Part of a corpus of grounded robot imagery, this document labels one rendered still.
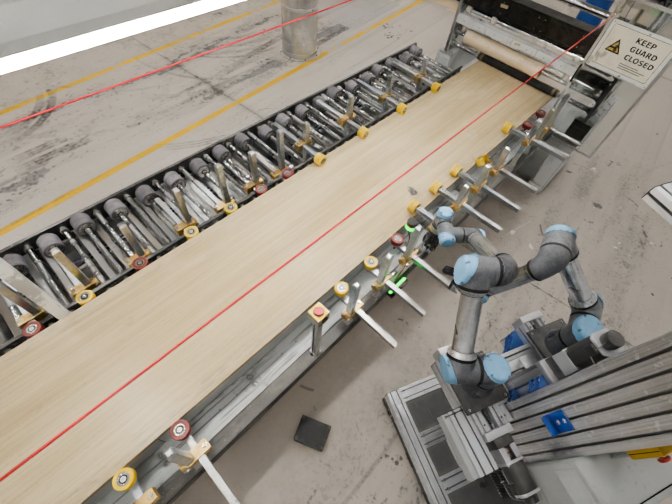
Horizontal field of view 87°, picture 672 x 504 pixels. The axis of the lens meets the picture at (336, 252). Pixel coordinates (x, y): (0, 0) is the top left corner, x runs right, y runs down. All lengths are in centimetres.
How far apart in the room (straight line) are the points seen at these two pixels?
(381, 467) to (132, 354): 165
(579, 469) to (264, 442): 175
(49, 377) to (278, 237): 126
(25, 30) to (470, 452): 184
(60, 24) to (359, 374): 248
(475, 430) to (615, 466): 48
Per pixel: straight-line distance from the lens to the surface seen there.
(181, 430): 182
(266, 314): 191
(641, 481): 184
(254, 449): 266
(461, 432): 182
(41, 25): 76
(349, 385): 273
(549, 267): 165
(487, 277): 142
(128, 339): 203
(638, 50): 370
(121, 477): 187
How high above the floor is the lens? 264
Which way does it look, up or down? 56 degrees down
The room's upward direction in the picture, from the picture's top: 8 degrees clockwise
